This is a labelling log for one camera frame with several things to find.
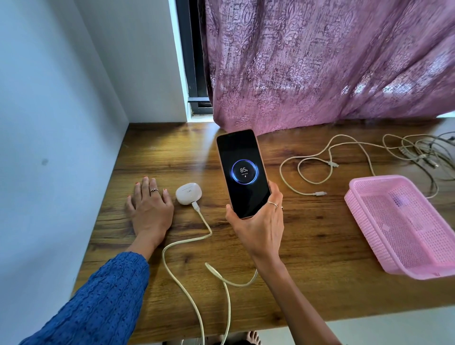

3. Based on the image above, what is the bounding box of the person's right forearm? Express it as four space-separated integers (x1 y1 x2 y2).
254 257 342 345

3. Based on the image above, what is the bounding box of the grey cable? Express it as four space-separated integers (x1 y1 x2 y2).
400 132 455 192

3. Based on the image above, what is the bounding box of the white charging cable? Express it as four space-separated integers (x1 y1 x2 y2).
297 147 339 185
205 262 259 345
162 201 213 345
279 134 377 197

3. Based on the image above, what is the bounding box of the white earbud charging case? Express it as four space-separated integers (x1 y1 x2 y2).
175 182 203 206

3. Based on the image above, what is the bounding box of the black smartphone with pink case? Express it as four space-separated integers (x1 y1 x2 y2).
216 129 272 220

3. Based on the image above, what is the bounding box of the pink patterned curtain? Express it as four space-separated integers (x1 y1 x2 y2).
198 0 455 136

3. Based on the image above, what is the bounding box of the blue knitted sleeve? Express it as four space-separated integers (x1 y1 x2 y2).
19 252 150 345

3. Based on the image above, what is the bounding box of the beige looped cable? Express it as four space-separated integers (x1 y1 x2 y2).
382 134 455 200

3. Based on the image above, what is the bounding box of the person's left forearm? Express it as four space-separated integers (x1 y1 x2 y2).
19 231 168 345

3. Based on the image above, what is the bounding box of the person's foot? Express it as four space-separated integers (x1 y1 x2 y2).
218 331 262 345

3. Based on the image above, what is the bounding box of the person's right hand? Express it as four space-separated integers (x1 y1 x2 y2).
225 180 285 266

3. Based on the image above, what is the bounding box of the person's left hand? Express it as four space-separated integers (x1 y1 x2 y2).
124 176 175 239

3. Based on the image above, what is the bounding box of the black window frame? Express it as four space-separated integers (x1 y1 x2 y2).
176 0 213 115

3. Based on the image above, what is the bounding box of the pink plastic mesh basket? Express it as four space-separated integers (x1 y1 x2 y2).
344 175 455 281

